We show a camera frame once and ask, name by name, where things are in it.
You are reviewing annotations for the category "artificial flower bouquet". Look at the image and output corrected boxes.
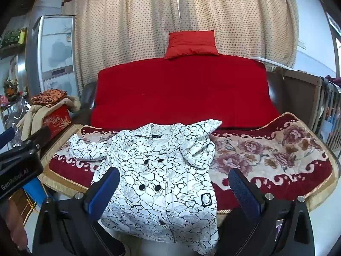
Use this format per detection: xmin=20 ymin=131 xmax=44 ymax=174
xmin=4 ymin=79 xmax=20 ymax=99

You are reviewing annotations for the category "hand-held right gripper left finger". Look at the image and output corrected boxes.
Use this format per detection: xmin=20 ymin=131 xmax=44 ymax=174
xmin=32 ymin=167 xmax=126 ymax=256

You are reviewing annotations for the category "beige dotted curtain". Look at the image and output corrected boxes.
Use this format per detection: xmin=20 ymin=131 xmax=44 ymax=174
xmin=61 ymin=0 xmax=300 ymax=99

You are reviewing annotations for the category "red gift box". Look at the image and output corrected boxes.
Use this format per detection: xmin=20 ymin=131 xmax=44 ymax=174
xmin=43 ymin=104 xmax=71 ymax=139

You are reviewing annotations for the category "red sofa cover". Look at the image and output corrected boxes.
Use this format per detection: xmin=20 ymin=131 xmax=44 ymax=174
xmin=91 ymin=56 xmax=280 ymax=132

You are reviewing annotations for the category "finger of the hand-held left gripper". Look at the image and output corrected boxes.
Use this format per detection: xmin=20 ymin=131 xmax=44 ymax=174
xmin=0 ymin=127 xmax=19 ymax=150
xmin=16 ymin=126 xmax=52 ymax=150

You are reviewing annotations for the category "red pillow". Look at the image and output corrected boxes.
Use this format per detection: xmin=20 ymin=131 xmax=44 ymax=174
xmin=164 ymin=30 xmax=219 ymax=60

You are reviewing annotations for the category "wooden crib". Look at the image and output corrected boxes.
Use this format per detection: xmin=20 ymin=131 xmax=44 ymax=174
xmin=276 ymin=68 xmax=341 ymax=150

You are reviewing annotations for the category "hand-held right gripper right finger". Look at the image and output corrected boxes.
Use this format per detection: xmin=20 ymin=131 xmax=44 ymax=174
xmin=215 ymin=168 xmax=315 ymax=256

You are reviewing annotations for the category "green plant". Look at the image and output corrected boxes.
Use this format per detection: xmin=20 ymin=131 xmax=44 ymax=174
xmin=1 ymin=28 xmax=27 ymax=46

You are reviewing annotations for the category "blue plastic item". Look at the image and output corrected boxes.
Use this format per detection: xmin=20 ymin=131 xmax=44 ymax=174
xmin=23 ymin=177 xmax=42 ymax=208

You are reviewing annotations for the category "person's left hand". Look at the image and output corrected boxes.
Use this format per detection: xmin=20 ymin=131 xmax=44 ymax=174
xmin=6 ymin=199 xmax=28 ymax=249

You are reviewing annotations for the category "beige fur-trimmed coat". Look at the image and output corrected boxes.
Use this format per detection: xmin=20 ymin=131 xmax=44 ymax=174
xmin=16 ymin=96 xmax=82 ymax=142

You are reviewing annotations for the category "floral plush blanket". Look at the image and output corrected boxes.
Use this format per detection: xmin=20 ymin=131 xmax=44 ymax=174
xmin=40 ymin=112 xmax=340 ymax=219

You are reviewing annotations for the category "white black-veined coat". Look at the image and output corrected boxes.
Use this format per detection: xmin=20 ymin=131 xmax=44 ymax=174
xmin=69 ymin=119 xmax=223 ymax=255

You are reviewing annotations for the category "orange patterned cloth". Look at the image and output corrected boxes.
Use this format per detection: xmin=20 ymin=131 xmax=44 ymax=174
xmin=31 ymin=90 xmax=68 ymax=108

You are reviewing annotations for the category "purple cloth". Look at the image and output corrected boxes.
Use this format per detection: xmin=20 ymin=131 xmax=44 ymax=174
xmin=322 ymin=76 xmax=341 ymax=88

